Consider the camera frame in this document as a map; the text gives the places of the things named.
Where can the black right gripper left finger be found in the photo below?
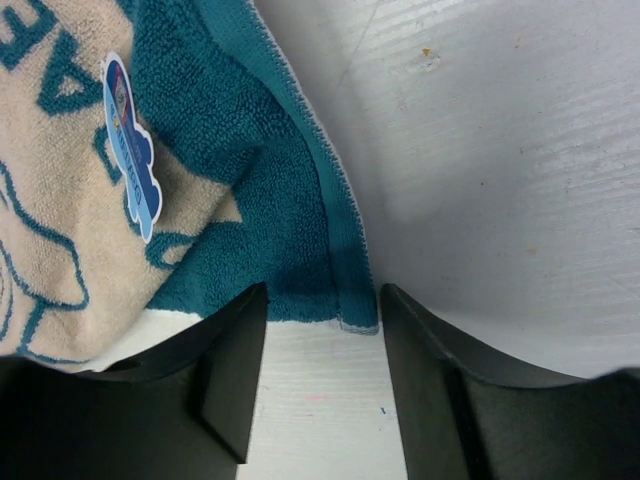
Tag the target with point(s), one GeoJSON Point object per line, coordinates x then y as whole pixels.
{"type": "Point", "coordinates": [182, 409]}

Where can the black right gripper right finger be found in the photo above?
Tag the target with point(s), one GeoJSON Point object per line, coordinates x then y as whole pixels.
{"type": "Point", "coordinates": [469, 411]}

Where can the blue beige Doraemon towel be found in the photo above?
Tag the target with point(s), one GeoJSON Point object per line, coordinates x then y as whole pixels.
{"type": "Point", "coordinates": [253, 190]}

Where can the blue white towel hang tag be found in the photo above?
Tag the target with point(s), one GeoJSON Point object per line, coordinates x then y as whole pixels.
{"type": "Point", "coordinates": [132, 147]}

